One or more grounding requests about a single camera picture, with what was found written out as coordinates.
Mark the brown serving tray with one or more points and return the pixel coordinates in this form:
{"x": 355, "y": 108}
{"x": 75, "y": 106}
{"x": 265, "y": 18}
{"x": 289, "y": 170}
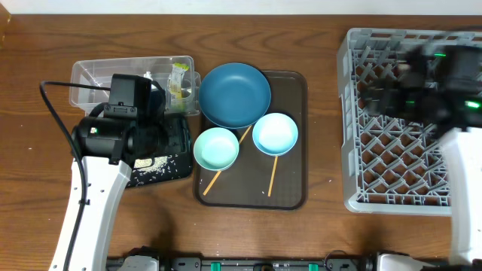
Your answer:
{"x": 245, "y": 184}

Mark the yellow snack wrapper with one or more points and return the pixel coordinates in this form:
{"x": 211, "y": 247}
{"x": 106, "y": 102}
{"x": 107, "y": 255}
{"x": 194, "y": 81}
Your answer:
{"x": 177, "y": 93}

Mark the light blue bowl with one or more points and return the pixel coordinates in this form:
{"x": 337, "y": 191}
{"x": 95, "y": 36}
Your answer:
{"x": 275, "y": 134}

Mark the white napkin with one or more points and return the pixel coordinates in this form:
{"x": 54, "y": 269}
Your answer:
{"x": 148, "y": 76}

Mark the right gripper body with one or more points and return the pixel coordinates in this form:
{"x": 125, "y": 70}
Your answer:
{"x": 398, "y": 102}

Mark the wooden chopstick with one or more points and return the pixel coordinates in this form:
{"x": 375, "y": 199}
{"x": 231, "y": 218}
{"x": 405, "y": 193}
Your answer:
{"x": 272, "y": 176}
{"x": 212, "y": 183}

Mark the grey dishwasher rack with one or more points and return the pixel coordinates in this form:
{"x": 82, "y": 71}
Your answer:
{"x": 390, "y": 166}

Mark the clear plastic bin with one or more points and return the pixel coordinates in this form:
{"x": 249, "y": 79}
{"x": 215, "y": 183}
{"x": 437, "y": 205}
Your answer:
{"x": 99, "y": 72}

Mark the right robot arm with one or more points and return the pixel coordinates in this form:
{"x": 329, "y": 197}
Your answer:
{"x": 441, "y": 87}

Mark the dark blue plate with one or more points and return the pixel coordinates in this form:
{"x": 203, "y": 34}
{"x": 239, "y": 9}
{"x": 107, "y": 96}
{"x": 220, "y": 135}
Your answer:
{"x": 234, "y": 95}

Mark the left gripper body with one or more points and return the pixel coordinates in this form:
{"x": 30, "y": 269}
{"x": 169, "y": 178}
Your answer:
{"x": 154, "y": 140}

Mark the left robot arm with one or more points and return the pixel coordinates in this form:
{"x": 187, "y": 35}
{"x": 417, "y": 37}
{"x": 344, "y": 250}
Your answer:
{"x": 105, "y": 146}

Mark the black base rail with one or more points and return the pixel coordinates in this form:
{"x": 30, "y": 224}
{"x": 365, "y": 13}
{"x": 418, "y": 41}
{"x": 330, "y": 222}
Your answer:
{"x": 138, "y": 259}

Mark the pile of white rice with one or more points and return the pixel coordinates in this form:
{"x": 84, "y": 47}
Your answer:
{"x": 150, "y": 164}

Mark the black plastic bin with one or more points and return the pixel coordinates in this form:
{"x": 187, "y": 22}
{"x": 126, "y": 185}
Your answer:
{"x": 178, "y": 152}

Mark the green bowl with rice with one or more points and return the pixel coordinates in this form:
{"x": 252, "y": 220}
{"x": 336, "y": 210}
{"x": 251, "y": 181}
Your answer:
{"x": 215, "y": 149}

